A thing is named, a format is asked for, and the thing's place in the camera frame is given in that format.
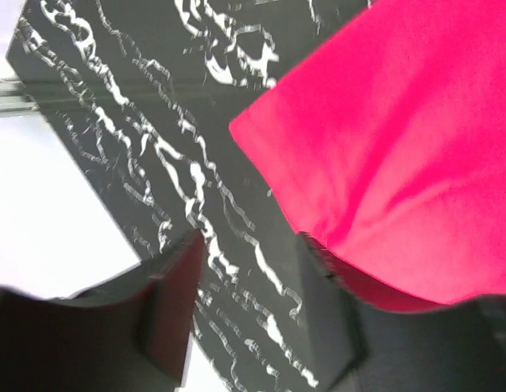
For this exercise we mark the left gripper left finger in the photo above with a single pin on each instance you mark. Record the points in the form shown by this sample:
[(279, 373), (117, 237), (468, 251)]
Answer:
[(130, 333)]

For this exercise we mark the aluminium frame rail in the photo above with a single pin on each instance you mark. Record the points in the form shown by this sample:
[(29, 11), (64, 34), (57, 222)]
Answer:
[(14, 100)]

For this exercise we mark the pink t shirt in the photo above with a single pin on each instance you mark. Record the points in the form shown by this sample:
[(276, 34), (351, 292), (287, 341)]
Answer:
[(388, 146)]

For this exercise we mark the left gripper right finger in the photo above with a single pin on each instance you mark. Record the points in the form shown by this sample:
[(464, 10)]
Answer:
[(357, 346)]

